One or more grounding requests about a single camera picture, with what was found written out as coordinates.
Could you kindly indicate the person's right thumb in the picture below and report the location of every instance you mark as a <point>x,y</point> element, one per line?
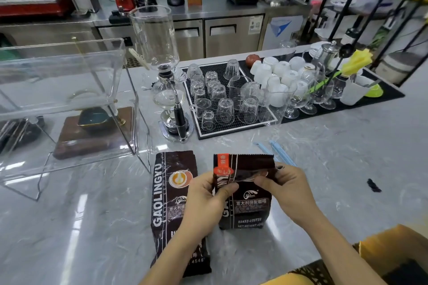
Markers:
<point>264,183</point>

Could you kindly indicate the clear stemmed glass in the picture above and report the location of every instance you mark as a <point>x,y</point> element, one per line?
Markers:
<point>296,101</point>
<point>312,101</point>
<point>329,96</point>

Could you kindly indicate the small black scrap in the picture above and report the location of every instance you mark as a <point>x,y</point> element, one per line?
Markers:
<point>373,185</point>

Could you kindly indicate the white mug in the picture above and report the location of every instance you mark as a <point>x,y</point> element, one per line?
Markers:
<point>352,92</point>

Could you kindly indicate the black white-edged drip mat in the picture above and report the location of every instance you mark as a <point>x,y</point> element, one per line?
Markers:
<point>234,127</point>

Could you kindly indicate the teal dish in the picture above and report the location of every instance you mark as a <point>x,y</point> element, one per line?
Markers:
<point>93,118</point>

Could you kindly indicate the person's left forearm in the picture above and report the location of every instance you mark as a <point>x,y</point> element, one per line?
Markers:
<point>174,258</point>

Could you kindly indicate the clear acrylic display case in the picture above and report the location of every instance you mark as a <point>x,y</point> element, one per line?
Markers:
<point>67,71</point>

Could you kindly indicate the stainless steel counter cabinet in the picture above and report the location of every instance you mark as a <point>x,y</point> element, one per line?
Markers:
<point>230,34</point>

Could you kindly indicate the person's left hand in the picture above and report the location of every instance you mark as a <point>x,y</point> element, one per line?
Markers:
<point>200,206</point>

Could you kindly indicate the bamboo stirring paddle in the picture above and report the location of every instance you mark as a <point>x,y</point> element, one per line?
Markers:
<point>138,58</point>

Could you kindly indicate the group of clear glasses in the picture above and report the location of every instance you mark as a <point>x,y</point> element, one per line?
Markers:
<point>220,101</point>

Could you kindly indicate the long black bar mat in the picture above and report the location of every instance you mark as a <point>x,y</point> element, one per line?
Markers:
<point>367,99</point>

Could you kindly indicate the group of white cups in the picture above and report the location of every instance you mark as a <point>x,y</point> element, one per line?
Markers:
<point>282,72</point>

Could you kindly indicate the dark coffee bag latte picture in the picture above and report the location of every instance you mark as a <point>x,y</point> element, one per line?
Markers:
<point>170,194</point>

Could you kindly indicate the white panel blue logo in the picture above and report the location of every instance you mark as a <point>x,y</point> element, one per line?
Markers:
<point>281,31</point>

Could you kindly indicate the white rice cooker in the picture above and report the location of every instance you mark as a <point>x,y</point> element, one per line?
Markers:
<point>398,67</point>

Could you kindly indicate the yellow-green plastic piece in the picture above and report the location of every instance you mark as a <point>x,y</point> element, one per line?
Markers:
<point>376,91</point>

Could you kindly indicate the glass and steel teapot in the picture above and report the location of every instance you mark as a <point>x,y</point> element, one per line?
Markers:
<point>327,56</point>

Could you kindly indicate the person's right hand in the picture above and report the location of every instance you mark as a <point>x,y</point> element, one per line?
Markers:
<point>294,194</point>

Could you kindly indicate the glass siphon coffee maker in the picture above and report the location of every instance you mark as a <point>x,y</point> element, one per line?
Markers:
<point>155,44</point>

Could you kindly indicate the dark coffee bag orange label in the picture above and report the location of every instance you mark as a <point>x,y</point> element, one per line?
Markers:
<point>247,208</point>

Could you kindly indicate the clear glass pitcher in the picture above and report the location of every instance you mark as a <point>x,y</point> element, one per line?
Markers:
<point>277,101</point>

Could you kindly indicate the yellow artificial flower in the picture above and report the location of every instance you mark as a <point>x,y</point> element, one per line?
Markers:
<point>357,61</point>

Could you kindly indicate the dark wooden board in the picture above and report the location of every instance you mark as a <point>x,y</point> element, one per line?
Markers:
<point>90,141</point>

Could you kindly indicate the person's right forearm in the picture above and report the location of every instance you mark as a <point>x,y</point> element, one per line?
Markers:
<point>337,254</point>

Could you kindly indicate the person's left thumb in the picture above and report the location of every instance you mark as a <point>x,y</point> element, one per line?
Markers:
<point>227,192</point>

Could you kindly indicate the brown cardboard box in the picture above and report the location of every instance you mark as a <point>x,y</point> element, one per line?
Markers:
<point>391,248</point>

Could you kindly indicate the yellow black patterned clothing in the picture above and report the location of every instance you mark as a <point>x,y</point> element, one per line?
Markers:
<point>311,273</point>

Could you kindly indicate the red-brown round fruit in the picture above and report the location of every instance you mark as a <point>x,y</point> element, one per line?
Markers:
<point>252,60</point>

